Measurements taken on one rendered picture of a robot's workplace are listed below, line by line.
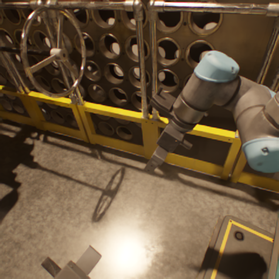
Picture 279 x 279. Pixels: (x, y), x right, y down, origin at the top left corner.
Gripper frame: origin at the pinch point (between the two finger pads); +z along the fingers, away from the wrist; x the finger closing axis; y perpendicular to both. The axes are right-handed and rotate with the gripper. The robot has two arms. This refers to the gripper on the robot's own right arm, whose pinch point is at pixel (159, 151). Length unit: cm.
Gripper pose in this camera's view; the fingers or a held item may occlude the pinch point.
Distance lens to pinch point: 62.7
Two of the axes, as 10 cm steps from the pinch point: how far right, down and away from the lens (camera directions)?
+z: -3.4, 6.2, 7.0
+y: 8.5, 5.3, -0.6
